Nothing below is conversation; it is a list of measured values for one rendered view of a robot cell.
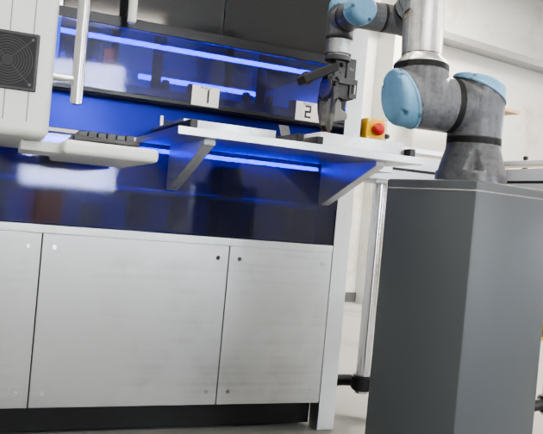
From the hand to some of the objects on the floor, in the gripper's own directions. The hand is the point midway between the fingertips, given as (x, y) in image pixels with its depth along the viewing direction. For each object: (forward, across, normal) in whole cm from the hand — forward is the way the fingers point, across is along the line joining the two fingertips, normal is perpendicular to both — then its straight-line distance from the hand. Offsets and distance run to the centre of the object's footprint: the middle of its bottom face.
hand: (324, 127), depth 200 cm
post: (+93, +34, -25) cm, 102 cm away
